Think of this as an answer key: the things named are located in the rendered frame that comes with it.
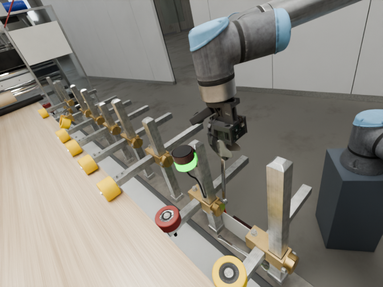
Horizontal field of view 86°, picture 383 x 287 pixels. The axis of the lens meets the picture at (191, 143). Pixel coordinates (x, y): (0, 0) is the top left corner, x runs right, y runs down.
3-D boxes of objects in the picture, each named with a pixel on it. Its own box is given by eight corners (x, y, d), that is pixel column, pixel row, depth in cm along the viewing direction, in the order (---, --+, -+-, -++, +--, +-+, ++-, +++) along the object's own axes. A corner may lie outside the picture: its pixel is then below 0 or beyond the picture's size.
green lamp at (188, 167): (187, 155, 62) (185, 149, 61) (200, 162, 58) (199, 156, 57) (171, 166, 59) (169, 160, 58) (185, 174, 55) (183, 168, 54)
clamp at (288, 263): (256, 232, 66) (255, 223, 63) (299, 261, 57) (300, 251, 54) (244, 247, 63) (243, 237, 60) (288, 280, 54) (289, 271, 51)
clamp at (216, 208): (199, 192, 82) (196, 183, 79) (225, 209, 72) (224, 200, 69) (189, 201, 79) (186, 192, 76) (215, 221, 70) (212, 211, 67)
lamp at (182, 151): (199, 193, 71) (183, 142, 59) (210, 200, 67) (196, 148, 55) (186, 204, 68) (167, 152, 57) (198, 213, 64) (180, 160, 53)
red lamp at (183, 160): (184, 148, 61) (183, 142, 60) (199, 155, 57) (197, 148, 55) (169, 159, 58) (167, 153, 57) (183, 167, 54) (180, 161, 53)
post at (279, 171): (275, 269, 67) (275, 152, 40) (285, 277, 64) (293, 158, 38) (269, 278, 65) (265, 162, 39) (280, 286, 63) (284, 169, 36)
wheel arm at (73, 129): (130, 103, 154) (128, 98, 152) (132, 103, 152) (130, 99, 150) (62, 136, 131) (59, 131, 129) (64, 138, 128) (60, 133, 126)
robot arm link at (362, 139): (368, 134, 104) (378, 102, 95) (403, 153, 90) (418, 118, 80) (339, 142, 104) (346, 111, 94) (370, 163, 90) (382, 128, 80)
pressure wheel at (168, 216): (177, 220, 76) (168, 200, 70) (191, 233, 70) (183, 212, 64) (160, 236, 72) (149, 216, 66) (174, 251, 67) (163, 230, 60)
